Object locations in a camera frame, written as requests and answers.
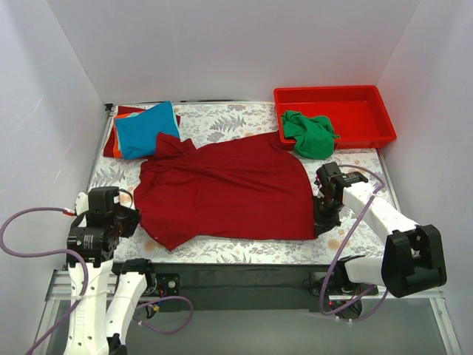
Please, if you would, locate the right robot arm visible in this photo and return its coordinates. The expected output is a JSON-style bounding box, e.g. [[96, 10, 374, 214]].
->
[[313, 163, 447, 298]]

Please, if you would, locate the orange folded t-shirt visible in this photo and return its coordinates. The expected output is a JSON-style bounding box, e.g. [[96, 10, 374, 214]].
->
[[112, 126, 123, 158]]

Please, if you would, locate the blue folded t-shirt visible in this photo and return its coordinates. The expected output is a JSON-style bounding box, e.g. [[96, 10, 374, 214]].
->
[[115, 101, 180, 160]]

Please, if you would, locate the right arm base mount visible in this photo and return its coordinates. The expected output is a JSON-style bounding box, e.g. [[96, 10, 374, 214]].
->
[[308, 271, 381, 297]]

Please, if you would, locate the red plastic bin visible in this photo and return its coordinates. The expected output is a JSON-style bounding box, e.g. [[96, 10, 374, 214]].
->
[[273, 85, 397, 151]]

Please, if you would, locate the aluminium frame rail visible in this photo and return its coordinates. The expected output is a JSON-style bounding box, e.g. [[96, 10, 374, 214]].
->
[[47, 268, 442, 300]]

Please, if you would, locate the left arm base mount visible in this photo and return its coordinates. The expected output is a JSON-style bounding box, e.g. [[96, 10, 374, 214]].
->
[[143, 274, 181, 297]]

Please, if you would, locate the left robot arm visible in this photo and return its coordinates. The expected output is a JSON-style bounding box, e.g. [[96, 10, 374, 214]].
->
[[64, 186, 152, 354]]

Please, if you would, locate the green t-shirt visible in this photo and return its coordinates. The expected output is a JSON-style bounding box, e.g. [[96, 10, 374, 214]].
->
[[281, 110, 340, 160]]

